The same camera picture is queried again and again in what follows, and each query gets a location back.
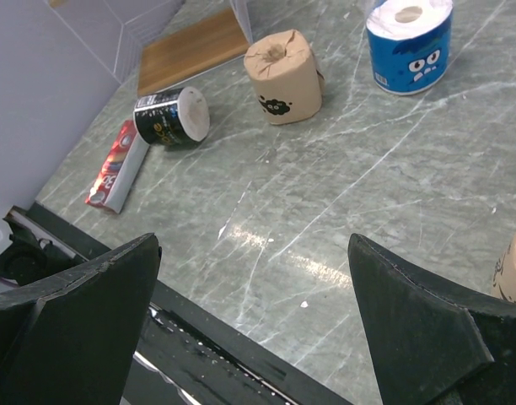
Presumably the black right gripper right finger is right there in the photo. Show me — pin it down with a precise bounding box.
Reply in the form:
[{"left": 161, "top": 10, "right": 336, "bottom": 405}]
[{"left": 347, "top": 234, "right": 516, "bottom": 404}]

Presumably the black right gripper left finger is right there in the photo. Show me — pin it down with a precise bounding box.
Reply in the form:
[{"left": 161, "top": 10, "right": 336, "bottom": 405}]
[{"left": 0, "top": 233, "right": 160, "bottom": 404}]

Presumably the brown paper roll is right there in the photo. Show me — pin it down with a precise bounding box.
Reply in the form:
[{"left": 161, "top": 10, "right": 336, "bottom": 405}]
[
  {"left": 244, "top": 30, "right": 325, "bottom": 126},
  {"left": 491, "top": 234, "right": 516, "bottom": 303}
]

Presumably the black paper roll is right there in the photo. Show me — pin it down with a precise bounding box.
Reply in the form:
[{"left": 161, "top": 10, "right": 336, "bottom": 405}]
[{"left": 133, "top": 86, "right": 211, "bottom": 146}]

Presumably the blue monster paper roll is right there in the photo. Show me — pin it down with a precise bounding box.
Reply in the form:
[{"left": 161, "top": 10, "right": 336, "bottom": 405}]
[{"left": 365, "top": 1, "right": 454, "bottom": 96}]

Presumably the red toothpaste box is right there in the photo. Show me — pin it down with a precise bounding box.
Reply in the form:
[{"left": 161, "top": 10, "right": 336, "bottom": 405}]
[{"left": 85, "top": 120, "right": 149, "bottom": 213}]

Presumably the brown wrapped paper roll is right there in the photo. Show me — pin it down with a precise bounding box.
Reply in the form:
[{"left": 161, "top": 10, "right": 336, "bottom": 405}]
[{"left": 244, "top": 30, "right": 325, "bottom": 126}]

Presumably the white wire wooden shelf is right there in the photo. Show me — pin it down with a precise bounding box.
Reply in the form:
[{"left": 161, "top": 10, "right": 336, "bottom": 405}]
[{"left": 46, "top": 1, "right": 253, "bottom": 95}]

